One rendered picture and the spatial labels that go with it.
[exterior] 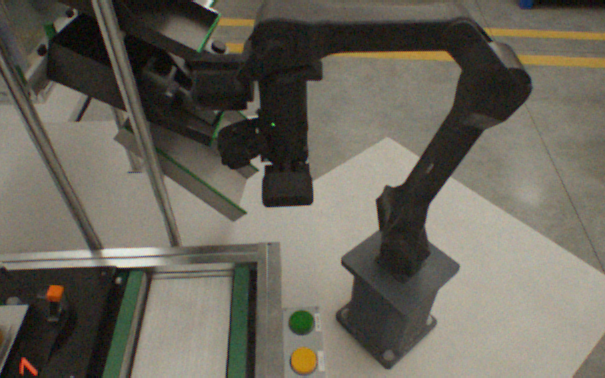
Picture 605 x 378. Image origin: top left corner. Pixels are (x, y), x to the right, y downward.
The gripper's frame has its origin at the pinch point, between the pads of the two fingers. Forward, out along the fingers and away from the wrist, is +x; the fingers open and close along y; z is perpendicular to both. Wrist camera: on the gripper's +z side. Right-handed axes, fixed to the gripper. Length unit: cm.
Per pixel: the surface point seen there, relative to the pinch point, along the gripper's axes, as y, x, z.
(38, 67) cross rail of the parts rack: -22.3, -6.7, 40.3
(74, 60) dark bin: -18.4, -9.7, 32.1
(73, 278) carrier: -4.1, 27.3, 41.3
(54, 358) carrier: 11.5, 27.3, 39.6
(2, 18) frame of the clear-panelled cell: -80, 9, 78
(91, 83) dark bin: -18.2, -5.7, 30.7
